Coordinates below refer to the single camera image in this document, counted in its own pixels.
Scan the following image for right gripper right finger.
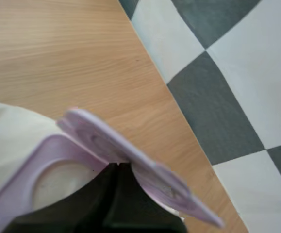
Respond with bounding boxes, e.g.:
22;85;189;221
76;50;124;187
103;162;189;233

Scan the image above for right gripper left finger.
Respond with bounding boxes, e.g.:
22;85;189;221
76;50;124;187
2;162;119;233

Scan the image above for white wet wipes pack lilac lid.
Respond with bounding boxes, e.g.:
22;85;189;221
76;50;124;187
0;101;225;229

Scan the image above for checked cloth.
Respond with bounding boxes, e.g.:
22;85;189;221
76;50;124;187
117;0;281;233

